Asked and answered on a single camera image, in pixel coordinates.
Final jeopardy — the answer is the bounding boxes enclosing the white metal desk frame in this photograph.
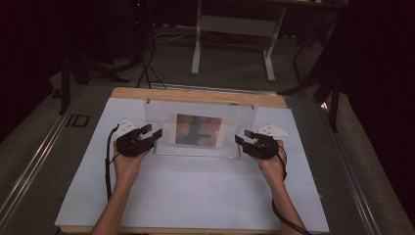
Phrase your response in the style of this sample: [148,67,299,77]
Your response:
[190,0,289,83]

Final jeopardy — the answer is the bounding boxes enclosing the person's right hand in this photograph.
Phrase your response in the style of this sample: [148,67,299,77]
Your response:
[258,139,289,188]

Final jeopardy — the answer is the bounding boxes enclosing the metal floor rail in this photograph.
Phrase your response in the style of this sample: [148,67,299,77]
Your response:
[0,85,86,223]
[320,101,384,235]

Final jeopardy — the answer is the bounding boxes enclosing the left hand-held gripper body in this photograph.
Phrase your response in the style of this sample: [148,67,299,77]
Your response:
[112,118,156,159]

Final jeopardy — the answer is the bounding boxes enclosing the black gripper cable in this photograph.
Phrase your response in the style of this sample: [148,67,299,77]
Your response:
[270,140,313,235]
[104,124,120,202]

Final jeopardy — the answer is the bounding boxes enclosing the clear acrylic picture frame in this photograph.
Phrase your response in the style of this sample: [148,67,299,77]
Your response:
[142,97,259,160]

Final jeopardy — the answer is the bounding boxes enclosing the black floor cables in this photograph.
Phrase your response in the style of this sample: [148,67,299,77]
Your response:
[136,45,168,90]

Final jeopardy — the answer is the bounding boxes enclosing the white table mat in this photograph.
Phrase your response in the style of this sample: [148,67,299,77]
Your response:
[54,97,331,234]

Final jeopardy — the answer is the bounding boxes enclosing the person's left hand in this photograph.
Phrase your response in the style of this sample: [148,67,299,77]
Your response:
[113,142,152,188]

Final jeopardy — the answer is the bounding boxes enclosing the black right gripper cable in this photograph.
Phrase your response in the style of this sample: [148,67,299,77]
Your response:
[270,140,313,235]

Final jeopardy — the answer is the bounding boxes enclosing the wooden table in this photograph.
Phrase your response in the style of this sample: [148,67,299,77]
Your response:
[59,86,327,235]

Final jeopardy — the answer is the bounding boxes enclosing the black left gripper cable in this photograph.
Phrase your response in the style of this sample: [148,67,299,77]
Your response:
[104,124,120,202]

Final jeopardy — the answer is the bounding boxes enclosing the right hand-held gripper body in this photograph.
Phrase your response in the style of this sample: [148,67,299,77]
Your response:
[242,123,292,162]

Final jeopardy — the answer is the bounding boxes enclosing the black metal stand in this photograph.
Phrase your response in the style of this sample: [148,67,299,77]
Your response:
[58,53,131,116]
[278,30,346,134]

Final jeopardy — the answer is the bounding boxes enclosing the colourful printed picture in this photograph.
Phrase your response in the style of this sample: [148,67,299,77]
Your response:
[168,112,228,149]

